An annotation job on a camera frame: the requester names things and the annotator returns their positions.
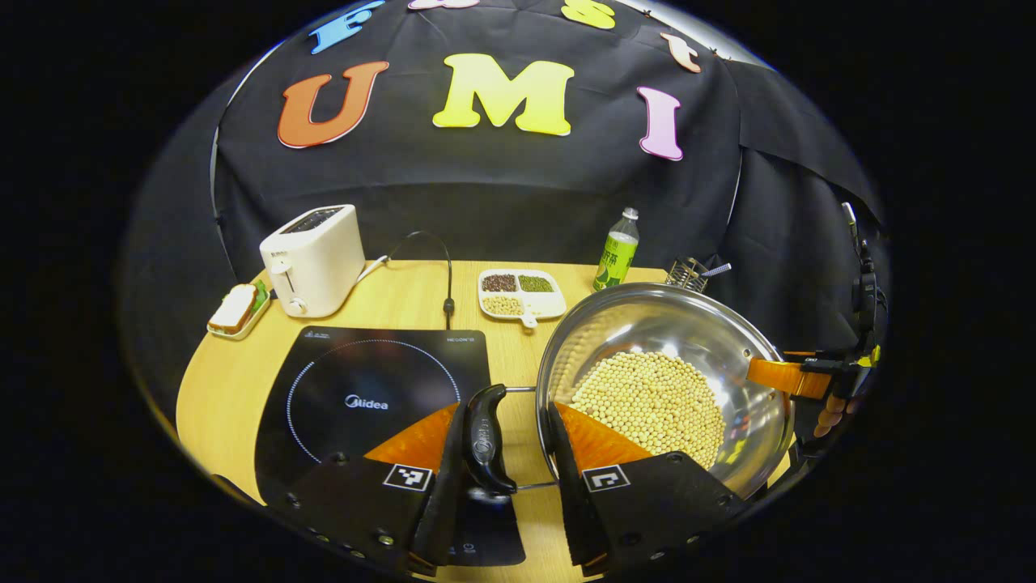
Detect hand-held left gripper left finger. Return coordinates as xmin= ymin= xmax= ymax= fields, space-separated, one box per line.
xmin=263 ymin=401 xmax=472 ymax=577

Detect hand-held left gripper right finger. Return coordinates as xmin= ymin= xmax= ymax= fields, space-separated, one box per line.
xmin=548 ymin=400 xmax=749 ymax=577

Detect pile of yellow soybeans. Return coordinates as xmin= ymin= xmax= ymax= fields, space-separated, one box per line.
xmin=569 ymin=350 xmax=727 ymax=470

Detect stainless steel pot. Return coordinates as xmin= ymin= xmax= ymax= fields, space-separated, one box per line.
xmin=464 ymin=282 xmax=798 ymax=501

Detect black induction cooktop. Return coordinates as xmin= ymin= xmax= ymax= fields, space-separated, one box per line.
xmin=254 ymin=326 xmax=527 ymax=568

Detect white divided bean plate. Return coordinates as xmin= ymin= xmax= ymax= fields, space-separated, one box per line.
xmin=478 ymin=269 xmax=567 ymax=330

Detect green drink bottle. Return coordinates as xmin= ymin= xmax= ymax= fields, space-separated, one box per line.
xmin=592 ymin=207 xmax=640 ymax=292

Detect small white sandwich plate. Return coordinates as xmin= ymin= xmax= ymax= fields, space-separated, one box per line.
xmin=206 ymin=279 xmax=273 ymax=341

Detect white toaster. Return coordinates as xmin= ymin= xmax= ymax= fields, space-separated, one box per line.
xmin=259 ymin=204 xmax=367 ymax=319

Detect sandwich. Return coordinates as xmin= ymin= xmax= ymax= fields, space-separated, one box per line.
xmin=209 ymin=283 xmax=258 ymax=334

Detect black backdrop cloth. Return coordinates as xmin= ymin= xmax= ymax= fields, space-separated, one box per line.
xmin=121 ymin=0 xmax=891 ymax=422

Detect metal wire utensil holder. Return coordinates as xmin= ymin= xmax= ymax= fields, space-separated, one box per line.
xmin=665 ymin=257 xmax=733 ymax=294

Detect black power cable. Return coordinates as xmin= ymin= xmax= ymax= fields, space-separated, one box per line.
xmin=388 ymin=231 xmax=456 ymax=330

